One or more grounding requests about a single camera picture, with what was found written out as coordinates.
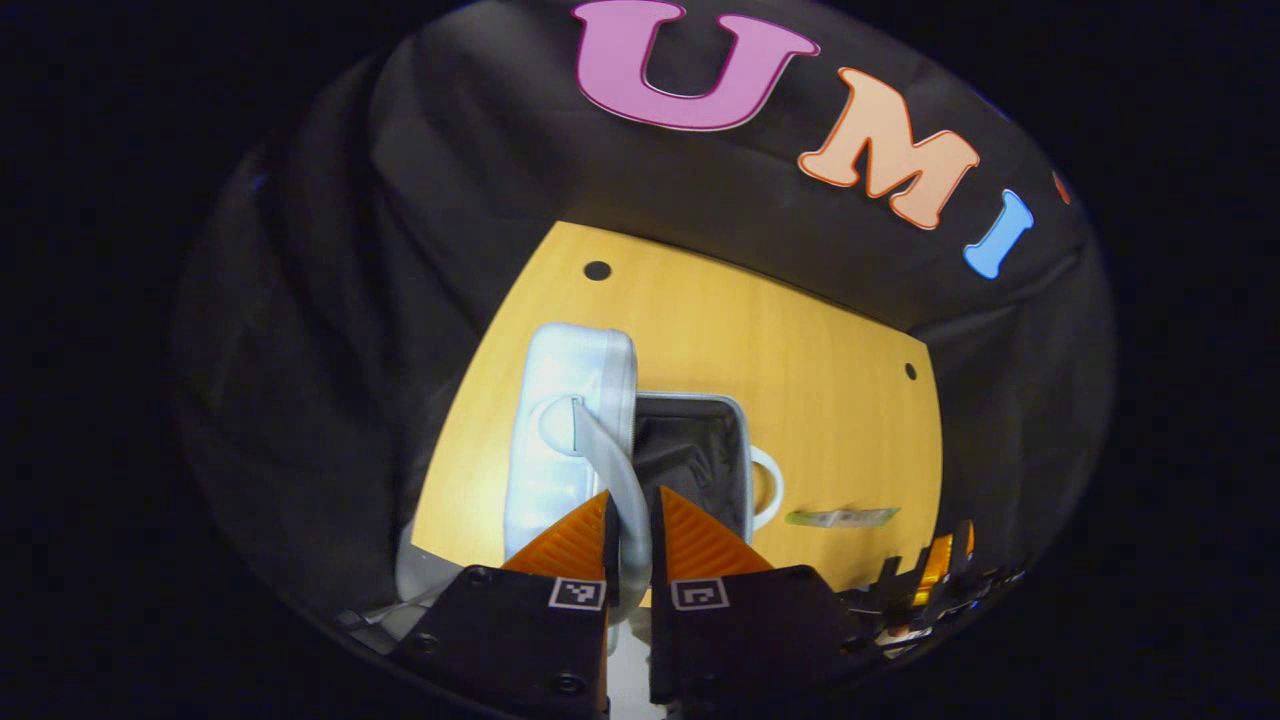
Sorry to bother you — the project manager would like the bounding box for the white cream tube green crimp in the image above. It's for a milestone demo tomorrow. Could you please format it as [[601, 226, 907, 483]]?
[[784, 506, 902, 529]]

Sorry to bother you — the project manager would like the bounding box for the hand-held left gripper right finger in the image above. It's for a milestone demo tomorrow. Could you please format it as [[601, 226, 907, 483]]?
[[648, 485, 872, 715]]

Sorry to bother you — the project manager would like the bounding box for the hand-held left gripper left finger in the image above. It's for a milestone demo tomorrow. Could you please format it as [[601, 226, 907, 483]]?
[[390, 489, 615, 719]]

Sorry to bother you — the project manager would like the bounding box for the black backdrop cloth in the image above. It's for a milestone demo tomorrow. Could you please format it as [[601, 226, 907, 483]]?
[[170, 0, 1116, 641]]

